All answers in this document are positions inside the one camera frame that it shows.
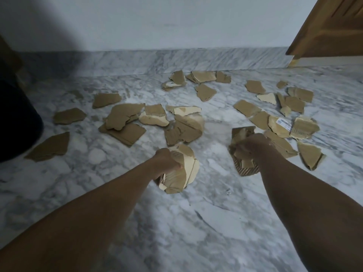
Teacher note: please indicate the person's right hand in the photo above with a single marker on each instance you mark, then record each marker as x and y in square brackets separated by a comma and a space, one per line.
[259, 147]

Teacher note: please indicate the person's left hand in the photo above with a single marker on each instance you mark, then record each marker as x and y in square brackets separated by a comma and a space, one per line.
[167, 164]

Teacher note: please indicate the torn brown paper piece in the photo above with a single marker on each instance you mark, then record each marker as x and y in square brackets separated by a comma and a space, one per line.
[187, 169]
[241, 164]

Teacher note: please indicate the scatter of brown paper pieces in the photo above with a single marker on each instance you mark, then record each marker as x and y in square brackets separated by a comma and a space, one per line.
[124, 116]

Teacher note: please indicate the black bin with liner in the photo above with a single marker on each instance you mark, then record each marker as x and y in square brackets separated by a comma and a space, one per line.
[17, 124]

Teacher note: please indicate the person's right forearm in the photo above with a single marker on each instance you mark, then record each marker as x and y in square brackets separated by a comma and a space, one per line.
[312, 215]

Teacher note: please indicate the person's left forearm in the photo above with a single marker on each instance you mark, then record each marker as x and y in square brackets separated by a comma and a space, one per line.
[76, 223]

